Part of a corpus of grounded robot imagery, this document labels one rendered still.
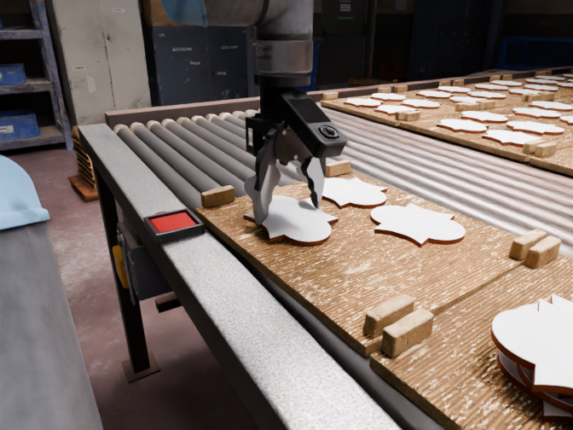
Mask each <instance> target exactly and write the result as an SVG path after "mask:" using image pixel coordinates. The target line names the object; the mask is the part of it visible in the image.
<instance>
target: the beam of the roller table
mask: <svg viewBox="0 0 573 430"><path fill-rule="evenodd" d="M78 134H79V138H80V142H81V145H82V146H83V148H84V150H85V152H86V153H87V155H88V156H89V157H90V159H91V161H92V162H93V164H94V165H95V168H96V169H97V171H98V172H99V173H100V175H101V177H102V178H103V180H104V182H105V183H106V185H107V186H108V188H109V189H110V191H111V192H112V194H113V196H114V198H115V199H116V201H117V202H118V204H119V205H120V207H121V209H122V210H123V212H124V214H125V215H126V217H127V218H128V219H129V221H130V223H131V225H132V226H133V228H134V229H135V231H136V233H137V234H138V235H139V237H140V239H141V240H142V242H143V244H144V246H145V247H146V249H147V250H148V252H149V253H150V255H151V256H152V258H153V260H154V262H155V263H156V265H157V266H158V267H159V269H160V271H161V272H162V274H163V276H164V277H165V279H166V281H167V282H168V283H169V285H170V286H171V289H172V290H173V292H174V293H175V295H176V296H177V298H178V299H179V301H180V303H181V304H182V306H183V308H184V310H185V311H186V312H187V313H188V316H189V317H190V319H191V320H192V322H193V323H194V326H195V327H196V328H197V329H198V331H199V333H200V335H201V336H202V338H203V340H204V341H205V343H206V344H207V346H208V347H209V349H210V350H211V353H212V354H213V356H214V357H215V359H216V360H217V362H218V363H219V365H220V367H221V368H222V370H223V372H224V373H225V375H226V376H227V377H228V379H229V381H230V383H231V384H232V386H233V387H234V389H235V390H236V392H237V393H238V395H239V397H240V399H241V400H242V402H243V404H244V405H245V406H246V408H247V410H248V411H249V413H250V414H251V416H252V418H253V420H254V421H255V422H256V424H257V425H258V427H259V429H260V430H402V429H401V428H400V427H399V426H398V425H397V424H396V423H395V421H394V420H393V419H392V418H391V417H390V416H389V415H388V414H387V413H386V412H385V411H384V410H383V409H382V408H381V407H380V406H379V405H378V404H377V403H376V402H375V401H374V400H373V399H372V398H371V397H370V396H369V395H368V394H367V393H366V391H365V390H364V389H363V388H362V387H361V386H360V385H359V384H358V383H357V382H356V381H355V380H354V379H353V378H352V377H351V376H350V375H349V374H348V373H347V372H346V371H345V370H344V369H343V368H342V367H341V366H340V365H339V364H338V363H337V361H336V360H335V359H334V358H333V357H332V356H331V355H330V354H329V353H328V352H327V351H326V350H325V349H324V348H323V347H322V346H321V345H320V344H319V343H318V342H317V341H316V340H315V339H314V338H313V337H312V336H311V335H310V334H309V333H308V331H307V330H306V329H305V328H304V327H303V326H302V325H301V324H300V323H299V322H298V321H297V320H296V319H295V318H294V317H293V316H292V315H291V314H290V313H289V312H288V311H287V310H286V309H285V308H284V307H283V306H282V305H281V304H280V303H279V301H278V300H277V299H276V298H275V297H274V296H273V295H272V294H271V293H270V292H269V291H268V290H267V289H266V288H265V287H264V286H263V285H262V284H261V283H260V282H259V281H258V280H257V279H256V278H255V277H254V276H253V275H252V274H251V273H250V271H249V270H248V269H247V268H246V267H245V266H244V265H243V264H242V263H241V262H240V261H239V260H238V259H237V258H236V257H235V256H234V255H233V254H232V253H231V252H230V251H229V250H228V249H227V248H226V247H225V246H224V245H223V244H222V243H221V242H220V241H219V240H218V239H217V238H216V237H215V236H214V235H213V234H212V233H211V232H210V231H209V230H208V229H207V228H206V227H205V233H204V234H201V235H195V236H191V237H188V238H184V239H181V240H177V241H171V242H167V243H164V244H160V245H157V243H156V242H155V240H154V239H153V237H152V236H151V235H150V233H149V232H148V230H147V229H146V227H145V225H144V219H143V218H144V217H147V216H151V215H154V214H155V213H157V212H171V211H175V210H179V209H183V208H187V207H186V206H185V205H184V204H183V203H182V202H181V201H180V200H179V199H178V198H177V197H176V196H175V195H174V194H173V193H172V192H171V191H170V190H169V189H168V188H167V187H166V186H165V185H164V184H163V182H162V181H161V180H160V179H159V178H158V177H157V176H156V175H155V174H154V173H153V172H152V171H151V170H150V169H149V168H148V167H147V166H146V165H145V164H144V163H143V162H142V161H141V160H140V159H139V158H138V157H137V156H136V155H135V154H134V152H133V151H132V150H131V149H130V148H129V147H128V146H127V145H126V144H125V143H124V142H123V141H122V140H121V139H120V138H119V137H118V136H117V135H116V134H115V133H114V132H113V131H112V130H111V129H110V128H109V127H108V126H107V125H106V124H97V125H82V126H79V127H78Z"/></svg>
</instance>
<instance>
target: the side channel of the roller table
mask: <svg viewBox="0 0 573 430"><path fill-rule="evenodd" d="M572 68H573V66H569V67H553V68H544V69H536V70H526V71H517V72H509V73H492V74H484V75H475V76H466V77H457V78H440V79H432V80H423V81H414V82H406V83H396V84H380V85H371V86H362V87H354V88H345V89H336V90H319V91H311V92H306V93H307V94H308V95H309V96H310V97H311V98H312V100H313V101H314V102H321V101H323V93H331V92H338V99H340V98H348V97H356V96H371V95H372V94H378V88H387V87H391V93H396V92H395V86H401V85H407V86H408V90H407V91H412V90H426V89H434V88H438V87H439V83H440V82H442V81H451V83H450V87H451V86H453V84H454V81H455V80H460V79H464V85H465V84H479V83H487V82H489V80H490V77H491V76H498V75H499V76H501V77H500V81H501V80H502V78H503V75H509V74H511V75H512V79H517V78H533V77H534V76H535V72H544V71H549V70H551V71H552V75H555V74H563V73H570V72H571V69H572ZM259 108H260V96H259V97H250V98H241V99H233V100H224V101H215V102H198V103H189V104H181V105H172V106H163V107H146V108H138V109H129V110H120V111H112V112H105V113H104V114H105V120H106V125H107V126H108V127H109V128H110V129H111V130H112V131H113V128H114V126H115V125H126V126H127V127H128V128H130V126H131V125H132V124H133V123H135V122H137V123H141V124H143V125H145V126H146V124H147V122H148V121H151V120H153V121H157V122H159V123H162V121H163V120H164V119H172V120H174V121H176V122H177V119H179V118H181V117H184V118H188V119H190V120H191V119H192V117H194V116H196V115H197V116H201V117H203V118H204V117H205V116H206V115H207V114H215V115H217V116H218V115H219V114H220V113H230V114H232V113H233V112H235V111H238V112H239V111H241V112H243V113H244V112H245V111H246V110H255V111H257V110H258V109H259Z"/></svg>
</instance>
